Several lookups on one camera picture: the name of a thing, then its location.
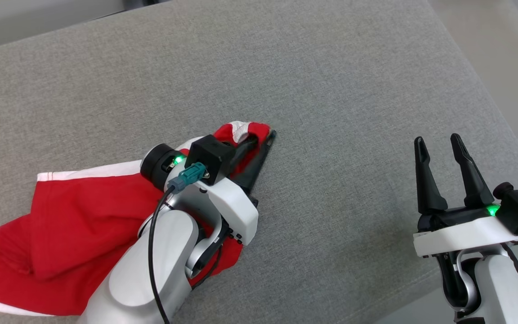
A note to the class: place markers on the red shorts with white waistband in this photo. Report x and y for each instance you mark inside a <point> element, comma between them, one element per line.
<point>74,225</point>

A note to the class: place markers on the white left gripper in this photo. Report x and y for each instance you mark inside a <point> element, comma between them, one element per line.
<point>234,211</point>

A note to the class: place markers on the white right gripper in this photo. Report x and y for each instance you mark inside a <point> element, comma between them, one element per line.
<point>461,236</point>

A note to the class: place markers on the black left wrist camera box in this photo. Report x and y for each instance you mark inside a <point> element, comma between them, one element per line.
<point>209,157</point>

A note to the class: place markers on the teal left camera connector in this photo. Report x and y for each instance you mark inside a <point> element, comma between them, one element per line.
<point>189,175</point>

